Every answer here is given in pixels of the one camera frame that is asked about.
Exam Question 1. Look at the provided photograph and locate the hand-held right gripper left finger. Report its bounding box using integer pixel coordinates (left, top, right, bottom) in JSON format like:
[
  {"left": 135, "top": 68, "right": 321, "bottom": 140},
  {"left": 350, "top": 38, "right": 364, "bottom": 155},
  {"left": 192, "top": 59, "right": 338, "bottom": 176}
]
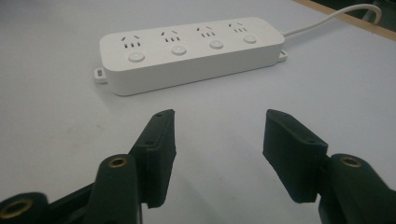
[{"left": 128, "top": 108, "right": 177, "bottom": 209}]

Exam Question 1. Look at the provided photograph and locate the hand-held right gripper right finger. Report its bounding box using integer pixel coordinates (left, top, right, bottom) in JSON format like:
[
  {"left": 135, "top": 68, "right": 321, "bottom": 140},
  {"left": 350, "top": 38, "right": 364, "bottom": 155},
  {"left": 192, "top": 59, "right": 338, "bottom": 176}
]
[{"left": 262, "top": 108, "right": 329, "bottom": 204}]

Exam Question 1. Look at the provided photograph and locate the white power strip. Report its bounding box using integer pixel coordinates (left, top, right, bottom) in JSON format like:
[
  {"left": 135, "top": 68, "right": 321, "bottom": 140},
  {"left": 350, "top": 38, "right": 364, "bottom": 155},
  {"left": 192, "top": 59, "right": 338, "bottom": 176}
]
[{"left": 93, "top": 16, "right": 289, "bottom": 97}]

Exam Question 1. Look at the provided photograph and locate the white power cable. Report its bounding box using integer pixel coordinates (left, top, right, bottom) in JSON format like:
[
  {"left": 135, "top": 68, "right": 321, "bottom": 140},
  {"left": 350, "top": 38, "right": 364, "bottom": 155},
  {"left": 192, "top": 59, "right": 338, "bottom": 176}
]
[{"left": 279, "top": 4, "right": 383, "bottom": 37}]

